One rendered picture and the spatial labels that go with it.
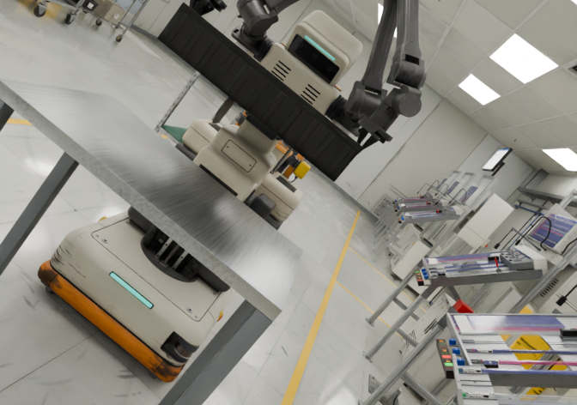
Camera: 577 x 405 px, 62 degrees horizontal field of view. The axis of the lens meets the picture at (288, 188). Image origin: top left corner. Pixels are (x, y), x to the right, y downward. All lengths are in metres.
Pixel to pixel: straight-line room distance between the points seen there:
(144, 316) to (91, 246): 0.31
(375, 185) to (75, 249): 9.30
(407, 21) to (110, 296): 1.31
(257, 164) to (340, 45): 0.47
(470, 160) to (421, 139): 1.12
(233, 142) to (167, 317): 0.65
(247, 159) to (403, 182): 9.22
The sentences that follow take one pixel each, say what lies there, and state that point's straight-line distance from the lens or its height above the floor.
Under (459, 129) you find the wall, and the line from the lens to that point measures 10.88.
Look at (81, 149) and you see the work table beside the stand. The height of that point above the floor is 0.79.
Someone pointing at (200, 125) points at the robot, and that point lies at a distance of 1.94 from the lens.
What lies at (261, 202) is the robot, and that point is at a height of 0.74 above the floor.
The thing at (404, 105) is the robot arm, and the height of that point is 1.27.
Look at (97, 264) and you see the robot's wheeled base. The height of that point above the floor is 0.24.
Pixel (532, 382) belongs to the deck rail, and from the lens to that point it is 2.18.
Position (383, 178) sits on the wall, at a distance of 10.73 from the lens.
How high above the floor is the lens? 1.13
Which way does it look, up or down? 10 degrees down
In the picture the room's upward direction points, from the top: 39 degrees clockwise
